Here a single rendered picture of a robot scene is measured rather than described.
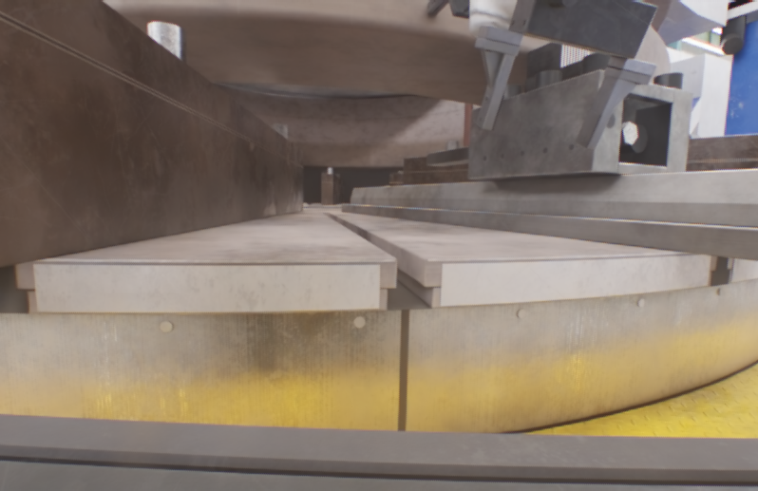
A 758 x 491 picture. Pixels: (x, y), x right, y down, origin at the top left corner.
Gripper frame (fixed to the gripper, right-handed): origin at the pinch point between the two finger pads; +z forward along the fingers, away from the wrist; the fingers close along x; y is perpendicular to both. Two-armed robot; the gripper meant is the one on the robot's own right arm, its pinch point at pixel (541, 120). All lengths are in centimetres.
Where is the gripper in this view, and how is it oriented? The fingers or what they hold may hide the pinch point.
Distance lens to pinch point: 51.9
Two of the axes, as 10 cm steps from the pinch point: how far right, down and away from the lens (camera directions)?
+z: -1.8, 8.5, 4.9
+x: 9.8, 1.2, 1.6
